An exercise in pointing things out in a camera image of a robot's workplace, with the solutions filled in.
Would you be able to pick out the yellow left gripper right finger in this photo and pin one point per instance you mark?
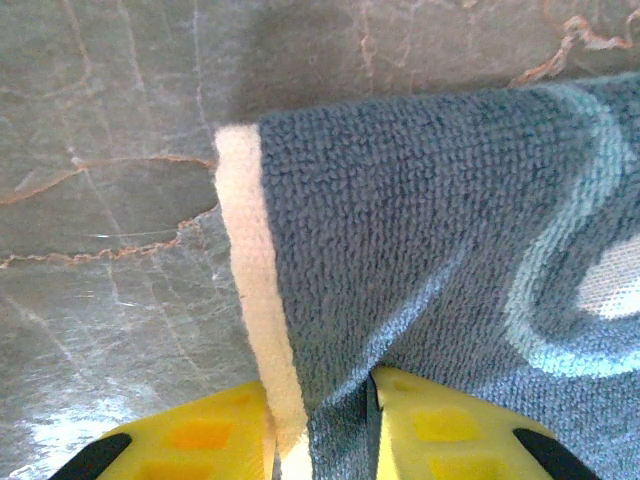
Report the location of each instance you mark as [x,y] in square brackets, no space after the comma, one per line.
[450,440]

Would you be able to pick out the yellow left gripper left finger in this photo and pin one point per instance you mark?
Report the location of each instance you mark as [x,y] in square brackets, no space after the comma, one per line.
[200,440]

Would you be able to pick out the grey-blue bear print towel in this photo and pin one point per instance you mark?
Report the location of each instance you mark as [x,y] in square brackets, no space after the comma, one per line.
[375,225]

